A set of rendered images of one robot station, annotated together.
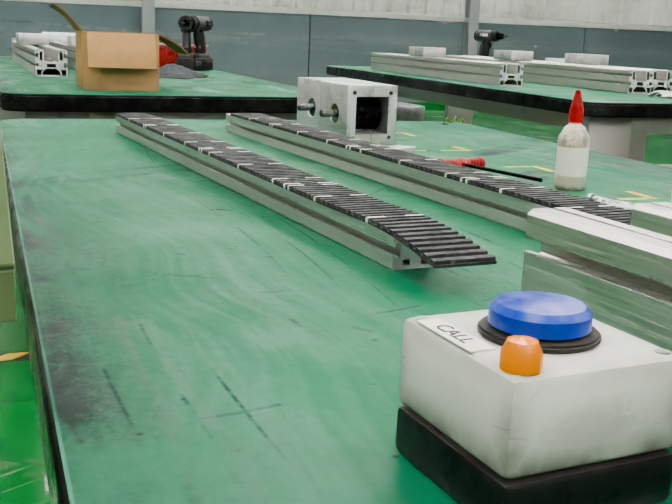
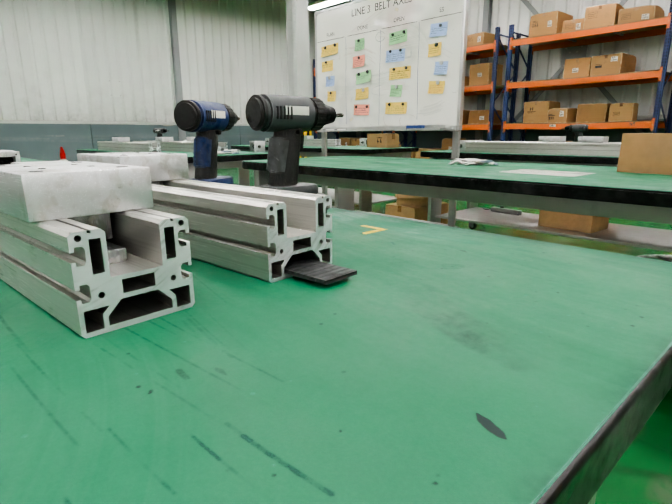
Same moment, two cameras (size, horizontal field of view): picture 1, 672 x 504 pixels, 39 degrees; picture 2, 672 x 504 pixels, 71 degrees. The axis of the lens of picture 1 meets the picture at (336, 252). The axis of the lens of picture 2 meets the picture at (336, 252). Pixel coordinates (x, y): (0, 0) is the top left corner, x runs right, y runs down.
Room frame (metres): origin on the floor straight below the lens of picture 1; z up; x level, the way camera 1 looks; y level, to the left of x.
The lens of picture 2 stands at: (-0.61, -0.50, 0.94)
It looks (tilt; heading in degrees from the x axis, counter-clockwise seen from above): 14 degrees down; 338
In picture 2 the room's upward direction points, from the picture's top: straight up
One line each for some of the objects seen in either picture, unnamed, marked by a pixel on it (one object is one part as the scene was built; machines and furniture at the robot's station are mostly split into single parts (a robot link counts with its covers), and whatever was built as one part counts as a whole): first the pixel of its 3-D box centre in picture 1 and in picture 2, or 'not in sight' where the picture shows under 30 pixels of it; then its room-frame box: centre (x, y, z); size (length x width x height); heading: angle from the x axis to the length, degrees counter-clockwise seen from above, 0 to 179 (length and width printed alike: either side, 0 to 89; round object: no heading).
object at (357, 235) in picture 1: (218, 162); not in sight; (1.13, 0.15, 0.79); 0.96 x 0.04 x 0.03; 25
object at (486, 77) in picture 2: not in sight; (449, 104); (9.11, -7.43, 1.57); 2.83 x 0.98 x 3.14; 21
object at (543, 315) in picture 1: (539, 324); not in sight; (0.36, -0.08, 0.84); 0.04 x 0.04 x 0.02
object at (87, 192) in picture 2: not in sight; (64, 199); (-0.07, -0.43, 0.87); 0.16 x 0.11 x 0.07; 25
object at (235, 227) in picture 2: not in sight; (136, 203); (0.24, -0.49, 0.82); 0.80 x 0.10 x 0.09; 25
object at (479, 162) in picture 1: (496, 171); not in sight; (1.20, -0.20, 0.79); 0.16 x 0.08 x 0.02; 34
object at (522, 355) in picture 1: (521, 352); not in sight; (0.32, -0.07, 0.85); 0.02 x 0.02 x 0.01
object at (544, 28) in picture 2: not in sight; (583, 97); (6.30, -8.49, 1.58); 2.83 x 0.98 x 3.15; 21
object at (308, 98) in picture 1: (326, 106); not in sight; (1.65, 0.03, 0.83); 0.11 x 0.10 x 0.10; 119
